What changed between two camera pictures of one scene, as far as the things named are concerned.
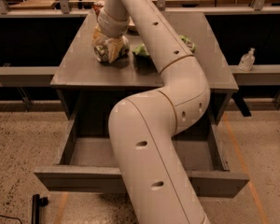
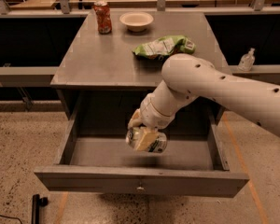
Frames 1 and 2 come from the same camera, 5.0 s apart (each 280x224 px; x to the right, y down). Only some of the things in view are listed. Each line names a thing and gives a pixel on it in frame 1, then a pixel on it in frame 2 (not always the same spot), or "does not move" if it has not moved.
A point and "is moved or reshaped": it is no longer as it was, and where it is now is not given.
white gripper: [114, 27] → [153, 117]
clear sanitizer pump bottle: [246, 61] does not move
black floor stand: [36, 203] does not move
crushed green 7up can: [101, 52] is moved or reshaped
